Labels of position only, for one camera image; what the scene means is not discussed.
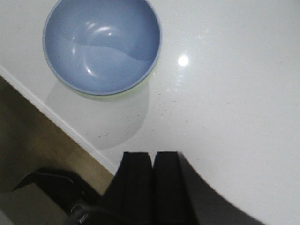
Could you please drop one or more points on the blue bowl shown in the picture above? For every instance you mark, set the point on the blue bowl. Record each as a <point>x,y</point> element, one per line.
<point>102,47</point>

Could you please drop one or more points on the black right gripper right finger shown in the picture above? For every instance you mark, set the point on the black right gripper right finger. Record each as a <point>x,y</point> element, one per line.
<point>182,197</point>

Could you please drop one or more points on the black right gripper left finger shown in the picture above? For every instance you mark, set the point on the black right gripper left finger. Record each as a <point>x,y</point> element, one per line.
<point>129,195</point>

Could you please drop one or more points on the black base under table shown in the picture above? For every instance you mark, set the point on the black base under table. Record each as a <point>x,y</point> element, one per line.
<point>66,188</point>

